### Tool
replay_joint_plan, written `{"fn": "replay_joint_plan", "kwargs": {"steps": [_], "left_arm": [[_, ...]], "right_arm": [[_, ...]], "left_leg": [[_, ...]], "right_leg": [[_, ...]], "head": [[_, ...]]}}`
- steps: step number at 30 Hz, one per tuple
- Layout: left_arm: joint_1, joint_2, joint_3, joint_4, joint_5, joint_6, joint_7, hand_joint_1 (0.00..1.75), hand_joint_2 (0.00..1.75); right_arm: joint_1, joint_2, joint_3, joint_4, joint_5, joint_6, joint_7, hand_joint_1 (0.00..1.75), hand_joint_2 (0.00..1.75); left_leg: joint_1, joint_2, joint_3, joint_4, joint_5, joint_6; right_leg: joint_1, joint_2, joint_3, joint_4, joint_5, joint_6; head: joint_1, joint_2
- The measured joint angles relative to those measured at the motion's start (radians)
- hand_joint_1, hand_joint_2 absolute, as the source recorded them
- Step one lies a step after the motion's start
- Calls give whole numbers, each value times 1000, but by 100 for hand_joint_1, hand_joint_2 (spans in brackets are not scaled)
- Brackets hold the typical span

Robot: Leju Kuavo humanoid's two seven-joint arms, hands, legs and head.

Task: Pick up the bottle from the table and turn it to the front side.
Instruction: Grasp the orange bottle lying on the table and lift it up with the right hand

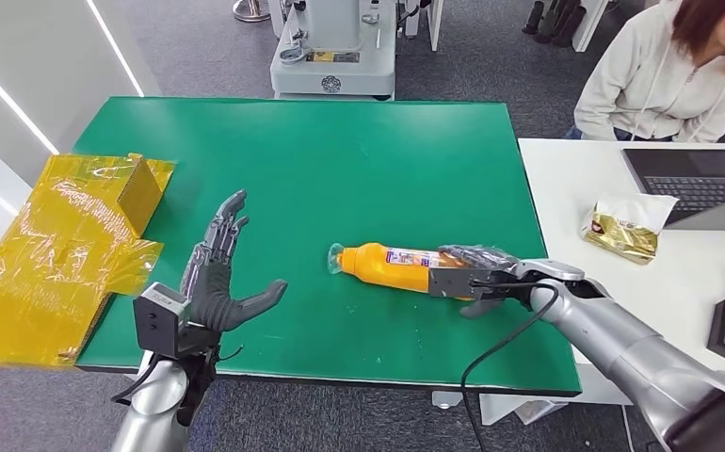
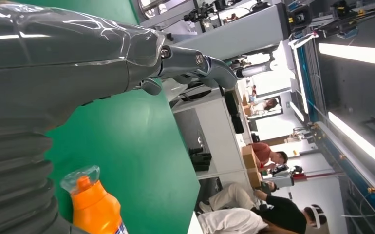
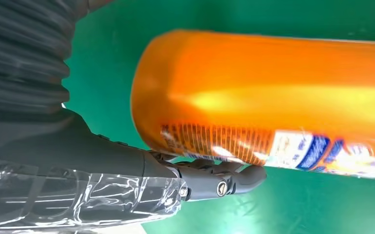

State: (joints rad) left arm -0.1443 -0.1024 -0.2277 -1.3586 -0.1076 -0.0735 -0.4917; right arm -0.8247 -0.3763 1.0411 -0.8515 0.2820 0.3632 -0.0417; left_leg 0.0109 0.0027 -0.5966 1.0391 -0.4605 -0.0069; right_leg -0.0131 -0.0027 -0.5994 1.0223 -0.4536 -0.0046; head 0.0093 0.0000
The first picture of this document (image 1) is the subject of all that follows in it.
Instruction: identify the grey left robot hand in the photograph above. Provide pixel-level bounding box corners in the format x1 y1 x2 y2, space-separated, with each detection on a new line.
178 189 289 335

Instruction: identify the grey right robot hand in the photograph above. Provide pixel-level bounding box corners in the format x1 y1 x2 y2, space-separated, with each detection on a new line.
438 243 530 320

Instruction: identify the orange plastic bottle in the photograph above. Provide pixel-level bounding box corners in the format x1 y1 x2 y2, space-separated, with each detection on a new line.
327 241 494 304

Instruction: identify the white desk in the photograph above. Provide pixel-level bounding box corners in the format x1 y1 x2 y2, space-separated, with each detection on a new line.
479 137 725 427

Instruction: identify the gold snack bag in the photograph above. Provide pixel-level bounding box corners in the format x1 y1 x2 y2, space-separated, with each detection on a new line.
580 191 681 267

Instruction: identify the white table foot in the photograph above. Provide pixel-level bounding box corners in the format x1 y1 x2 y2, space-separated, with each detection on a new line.
430 389 467 412

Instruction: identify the yellow taped cardboard box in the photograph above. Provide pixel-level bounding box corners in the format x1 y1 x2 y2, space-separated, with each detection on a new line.
0 152 177 370

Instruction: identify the grey laptop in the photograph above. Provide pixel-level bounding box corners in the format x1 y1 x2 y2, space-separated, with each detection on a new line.
620 147 725 233

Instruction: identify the person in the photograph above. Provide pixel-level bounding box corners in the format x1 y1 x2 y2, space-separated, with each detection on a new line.
564 0 725 144

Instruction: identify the black foam roller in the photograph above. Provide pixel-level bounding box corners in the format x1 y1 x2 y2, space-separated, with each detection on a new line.
552 3 588 49
521 0 546 36
533 0 569 45

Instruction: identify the grey robot stand machine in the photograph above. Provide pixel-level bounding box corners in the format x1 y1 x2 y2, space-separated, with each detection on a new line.
267 0 446 102

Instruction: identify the chrome stand base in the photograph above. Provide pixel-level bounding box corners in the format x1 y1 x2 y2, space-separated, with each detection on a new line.
232 0 272 24

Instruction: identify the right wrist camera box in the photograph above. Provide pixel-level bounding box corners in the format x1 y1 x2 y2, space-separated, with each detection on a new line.
427 267 487 301

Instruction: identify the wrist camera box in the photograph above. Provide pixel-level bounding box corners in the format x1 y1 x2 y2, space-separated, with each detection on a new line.
132 281 193 362
427 267 487 301

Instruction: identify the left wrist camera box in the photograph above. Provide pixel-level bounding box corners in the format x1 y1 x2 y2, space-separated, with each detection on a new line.
132 281 193 362

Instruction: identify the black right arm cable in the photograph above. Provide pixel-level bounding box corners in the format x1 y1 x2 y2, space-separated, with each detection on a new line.
459 282 561 452

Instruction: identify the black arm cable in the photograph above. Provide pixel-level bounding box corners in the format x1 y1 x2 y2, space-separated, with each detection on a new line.
110 344 246 408
459 282 561 452

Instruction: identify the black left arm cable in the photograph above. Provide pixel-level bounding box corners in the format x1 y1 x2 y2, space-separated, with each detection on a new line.
110 344 246 408

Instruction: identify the white wall light strip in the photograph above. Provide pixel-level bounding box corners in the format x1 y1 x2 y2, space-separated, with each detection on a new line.
0 43 60 156
85 0 146 99

